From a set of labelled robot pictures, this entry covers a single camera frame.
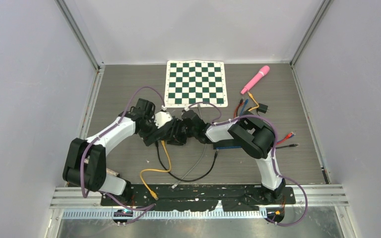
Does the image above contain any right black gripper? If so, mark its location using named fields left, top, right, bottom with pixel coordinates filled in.
left=162, top=118, right=197, bottom=146

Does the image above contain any ribbed black network switch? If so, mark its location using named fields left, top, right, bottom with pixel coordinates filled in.
left=212, top=139, right=242, bottom=150

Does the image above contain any yellow ethernet cable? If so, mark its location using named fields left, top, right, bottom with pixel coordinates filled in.
left=247, top=92, right=260, bottom=113

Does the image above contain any black power adapter with cord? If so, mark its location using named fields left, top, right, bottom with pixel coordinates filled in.
left=256, top=104, right=268, bottom=114

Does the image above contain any black ethernet cable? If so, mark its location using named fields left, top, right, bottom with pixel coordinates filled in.
left=274, top=143, right=300, bottom=150

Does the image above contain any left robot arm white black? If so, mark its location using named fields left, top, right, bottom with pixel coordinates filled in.
left=63, top=98, right=176, bottom=205

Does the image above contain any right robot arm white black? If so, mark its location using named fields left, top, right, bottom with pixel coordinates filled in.
left=169, top=110, right=286, bottom=204

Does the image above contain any green white chessboard mat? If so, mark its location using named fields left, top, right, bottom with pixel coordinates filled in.
left=164, top=60, right=228, bottom=108

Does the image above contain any glitter filled clear tube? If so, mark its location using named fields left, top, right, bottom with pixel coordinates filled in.
left=106, top=168, right=120, bottom=178

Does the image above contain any pink cylindrical device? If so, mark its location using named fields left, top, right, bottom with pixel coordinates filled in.
left=240, top=65, right=270, bottom=95

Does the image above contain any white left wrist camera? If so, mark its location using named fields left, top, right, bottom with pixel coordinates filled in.
left=154, top=111, right=173, bottom=128

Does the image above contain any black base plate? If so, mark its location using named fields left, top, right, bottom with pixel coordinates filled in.
left=101, top=184, right=296, bottom=212

